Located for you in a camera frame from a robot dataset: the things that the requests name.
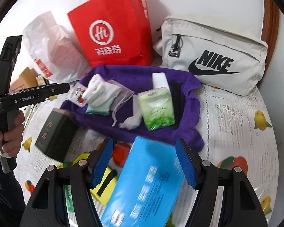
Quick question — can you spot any white tissue sheet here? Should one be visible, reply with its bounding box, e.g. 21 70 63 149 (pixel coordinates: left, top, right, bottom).
119 95 143 130

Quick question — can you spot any white and green sock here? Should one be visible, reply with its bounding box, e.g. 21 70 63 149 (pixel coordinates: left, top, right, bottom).
82 74 122 115

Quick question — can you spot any translucent drawstring pouch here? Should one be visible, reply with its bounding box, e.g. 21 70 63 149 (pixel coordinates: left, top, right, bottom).
108 79 134 127

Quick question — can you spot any beige Nike waist bag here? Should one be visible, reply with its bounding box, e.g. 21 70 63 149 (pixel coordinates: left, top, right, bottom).
153 15 268 96

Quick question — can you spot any wooden door frame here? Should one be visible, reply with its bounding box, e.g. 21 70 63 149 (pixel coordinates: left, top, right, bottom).
261 0 280 73

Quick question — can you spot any blue tissue pack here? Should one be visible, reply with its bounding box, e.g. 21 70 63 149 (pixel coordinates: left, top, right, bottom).
101 136 184 226

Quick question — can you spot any red paper shopping bag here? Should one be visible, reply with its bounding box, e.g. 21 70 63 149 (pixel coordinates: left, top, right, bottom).
68 0 153 67

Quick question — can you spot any black rectangular box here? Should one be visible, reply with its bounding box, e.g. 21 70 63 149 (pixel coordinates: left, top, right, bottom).
35 108 78 162

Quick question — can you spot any small white printed card pack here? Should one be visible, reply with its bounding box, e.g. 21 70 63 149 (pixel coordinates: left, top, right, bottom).
67 82 87 108

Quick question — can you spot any yellow Adidas wristband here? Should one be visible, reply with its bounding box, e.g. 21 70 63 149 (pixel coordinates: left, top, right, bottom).
72 152 119 206

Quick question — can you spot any person's left hand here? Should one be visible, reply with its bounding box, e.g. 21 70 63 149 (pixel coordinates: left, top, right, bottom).
0 110 24 157

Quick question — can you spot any black watch strap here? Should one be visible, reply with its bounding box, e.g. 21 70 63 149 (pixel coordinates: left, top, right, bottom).
170 82 183 126

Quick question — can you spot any green snack packet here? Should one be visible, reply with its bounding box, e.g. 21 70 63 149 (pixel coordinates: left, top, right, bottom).
57 162 74 213

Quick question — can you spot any white plastic Miniso bag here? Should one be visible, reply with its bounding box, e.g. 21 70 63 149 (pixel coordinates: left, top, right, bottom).
22 11 91 83

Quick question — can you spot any purple fleece towel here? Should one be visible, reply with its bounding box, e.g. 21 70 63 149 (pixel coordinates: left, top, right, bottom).
61 65 204 152

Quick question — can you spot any white eraser block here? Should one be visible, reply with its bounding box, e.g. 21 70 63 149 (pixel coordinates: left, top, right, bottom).
152 72 170 91

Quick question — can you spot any green pocket tissue pack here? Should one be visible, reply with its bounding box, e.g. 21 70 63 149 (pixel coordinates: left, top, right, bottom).
138 88 175 131

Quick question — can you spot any fruit print lace tablecloth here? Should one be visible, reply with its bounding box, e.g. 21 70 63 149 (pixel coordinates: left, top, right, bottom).
15 82 278 226

